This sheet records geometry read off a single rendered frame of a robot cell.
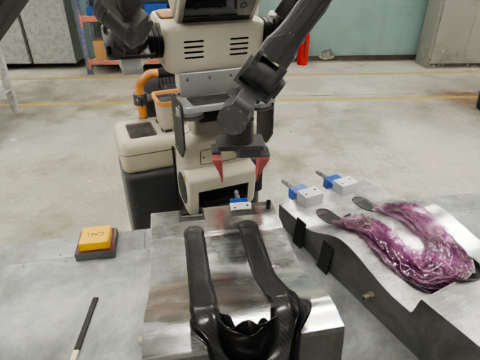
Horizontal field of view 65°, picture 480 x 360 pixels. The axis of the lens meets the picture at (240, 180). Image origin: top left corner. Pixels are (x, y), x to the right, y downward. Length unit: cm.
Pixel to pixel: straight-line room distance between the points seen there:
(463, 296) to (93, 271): 66
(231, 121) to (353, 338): 43
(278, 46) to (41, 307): 64
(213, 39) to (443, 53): 561
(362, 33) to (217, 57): 546
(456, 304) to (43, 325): 67
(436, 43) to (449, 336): 587
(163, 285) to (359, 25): 596
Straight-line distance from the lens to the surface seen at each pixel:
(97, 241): 85
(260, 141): 80
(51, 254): 92
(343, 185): 93
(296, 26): 72
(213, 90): 104
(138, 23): 84
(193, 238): 74
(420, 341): 69
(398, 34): 665
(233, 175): 114
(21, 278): 89
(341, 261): 76
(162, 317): 55
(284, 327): 57
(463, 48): 659
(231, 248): 71
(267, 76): 72
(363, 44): 647
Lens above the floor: 134
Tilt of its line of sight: 30 degrees down
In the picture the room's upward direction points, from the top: straight up
